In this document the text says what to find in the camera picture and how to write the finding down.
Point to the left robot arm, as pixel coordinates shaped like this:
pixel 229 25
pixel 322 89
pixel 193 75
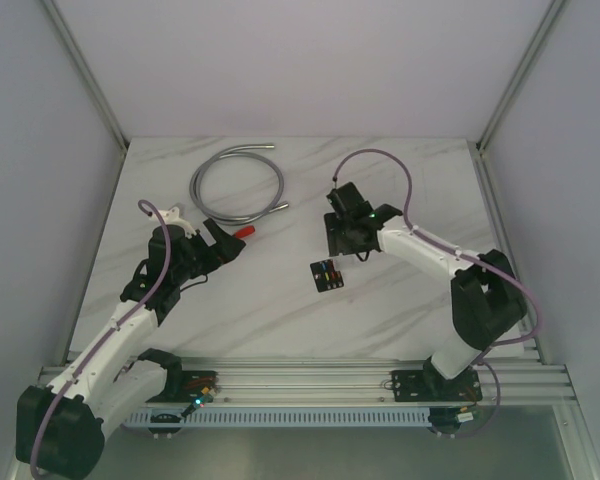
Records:
pixel 62 428

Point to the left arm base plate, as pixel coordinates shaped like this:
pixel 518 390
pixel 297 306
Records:
pixel 185 387

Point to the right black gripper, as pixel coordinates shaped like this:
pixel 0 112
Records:
pixel 336 245

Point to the white slotted cable duct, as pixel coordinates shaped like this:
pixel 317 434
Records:
pixel 282 417

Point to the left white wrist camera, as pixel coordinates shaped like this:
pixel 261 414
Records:
pixel 173 217

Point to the aluminium rail frame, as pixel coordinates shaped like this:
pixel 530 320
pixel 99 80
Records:
pixel 364 382

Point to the black fuse box base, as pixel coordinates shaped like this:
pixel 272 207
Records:
pixel 326 276

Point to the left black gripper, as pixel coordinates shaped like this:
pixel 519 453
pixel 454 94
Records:
pixel 212 250

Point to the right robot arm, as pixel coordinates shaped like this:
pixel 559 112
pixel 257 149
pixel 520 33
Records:
pixel 486 303

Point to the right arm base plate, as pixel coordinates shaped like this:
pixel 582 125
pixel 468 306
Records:
pixel 429 387

